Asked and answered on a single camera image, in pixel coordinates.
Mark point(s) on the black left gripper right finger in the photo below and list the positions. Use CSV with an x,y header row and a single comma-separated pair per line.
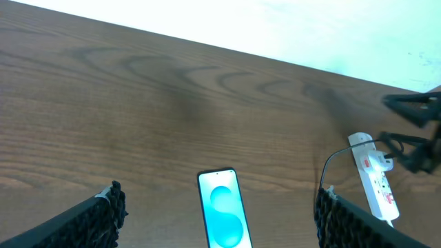
x,y
341,224

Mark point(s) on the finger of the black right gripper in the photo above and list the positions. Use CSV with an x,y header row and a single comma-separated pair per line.
x,y
412,152
418,109

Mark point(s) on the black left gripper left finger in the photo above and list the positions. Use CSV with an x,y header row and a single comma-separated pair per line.
x,y
94,223

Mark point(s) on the blue Galaxy smartphone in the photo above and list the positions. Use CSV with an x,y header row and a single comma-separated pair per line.
x,y
223,210

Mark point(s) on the white power strip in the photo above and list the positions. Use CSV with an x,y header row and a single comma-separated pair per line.
x,y
377,189

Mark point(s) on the white USB wall charger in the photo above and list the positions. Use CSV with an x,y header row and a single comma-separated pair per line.
x,y
375,161

